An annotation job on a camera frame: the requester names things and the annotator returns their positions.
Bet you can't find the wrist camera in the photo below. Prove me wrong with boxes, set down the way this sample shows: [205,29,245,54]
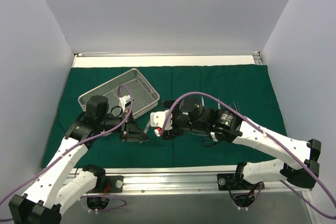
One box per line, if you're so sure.
[119,95,131,112]
[150,110,173,131]

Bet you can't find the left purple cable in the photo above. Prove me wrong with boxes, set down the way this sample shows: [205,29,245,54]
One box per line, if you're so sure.
[0,85,134,222]

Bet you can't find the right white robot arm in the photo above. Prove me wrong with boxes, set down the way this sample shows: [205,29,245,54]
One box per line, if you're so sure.
[150,97,321,189]

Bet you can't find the aluminium rail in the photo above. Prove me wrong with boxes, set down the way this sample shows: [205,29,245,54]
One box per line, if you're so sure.
[253,52,299,170]
[29,169,312,196]

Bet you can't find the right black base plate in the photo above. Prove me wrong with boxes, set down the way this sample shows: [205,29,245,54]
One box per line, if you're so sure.
[216,173,265,191]

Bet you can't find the front aluminium rail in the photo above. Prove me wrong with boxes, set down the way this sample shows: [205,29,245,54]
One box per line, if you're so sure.
[29,169,312,196]

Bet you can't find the wire mesh instrument tray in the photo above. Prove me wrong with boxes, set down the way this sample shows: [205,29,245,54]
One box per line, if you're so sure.
[78,68,160,119]

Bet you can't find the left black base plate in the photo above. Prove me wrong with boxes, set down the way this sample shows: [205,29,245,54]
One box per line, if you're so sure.
[100,175,124,194]

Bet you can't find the right aluminium rail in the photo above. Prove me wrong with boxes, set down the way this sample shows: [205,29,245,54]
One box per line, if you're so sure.
[253,52,299,170]

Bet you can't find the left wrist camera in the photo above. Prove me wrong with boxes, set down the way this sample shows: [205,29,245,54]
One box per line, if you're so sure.
[119,95,131,112]

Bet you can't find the steel tweezers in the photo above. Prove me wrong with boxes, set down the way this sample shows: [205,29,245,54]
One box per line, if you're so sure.
[233,101,239,112]

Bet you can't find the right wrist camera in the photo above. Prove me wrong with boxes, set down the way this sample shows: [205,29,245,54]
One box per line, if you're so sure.
[150,110,173,131]

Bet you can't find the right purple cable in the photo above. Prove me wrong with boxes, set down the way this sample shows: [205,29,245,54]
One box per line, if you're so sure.
[154,91,336,219]

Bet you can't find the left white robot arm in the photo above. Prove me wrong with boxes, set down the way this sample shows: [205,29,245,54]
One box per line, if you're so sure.
[8,95,148,223]

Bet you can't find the green surgical drape cloth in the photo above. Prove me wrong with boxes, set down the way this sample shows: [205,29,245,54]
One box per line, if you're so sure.
[41,65,286,168]

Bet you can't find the purple cable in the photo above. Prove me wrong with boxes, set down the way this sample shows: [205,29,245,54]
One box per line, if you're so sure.
[154,91,336,219]
[0,85,134,222]

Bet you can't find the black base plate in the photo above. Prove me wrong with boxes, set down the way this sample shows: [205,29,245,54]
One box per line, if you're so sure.
[216,173,265,191]
[100,175,124,194]

